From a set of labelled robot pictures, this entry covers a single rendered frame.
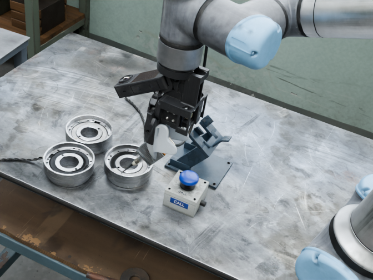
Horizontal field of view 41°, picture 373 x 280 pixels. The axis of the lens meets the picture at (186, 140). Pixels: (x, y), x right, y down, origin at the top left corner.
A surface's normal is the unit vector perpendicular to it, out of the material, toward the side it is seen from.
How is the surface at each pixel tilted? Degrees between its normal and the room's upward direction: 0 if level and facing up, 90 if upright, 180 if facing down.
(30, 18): 90
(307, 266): 97
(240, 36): 66
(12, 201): 0
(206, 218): 0
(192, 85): 90
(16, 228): 0
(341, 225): 39
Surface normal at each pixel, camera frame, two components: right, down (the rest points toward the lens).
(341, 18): -0.66, 0.33
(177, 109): -0.44, 0.52
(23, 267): 0.14, -0.77
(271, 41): 0.75, 0.49
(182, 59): 0.04, 0.63
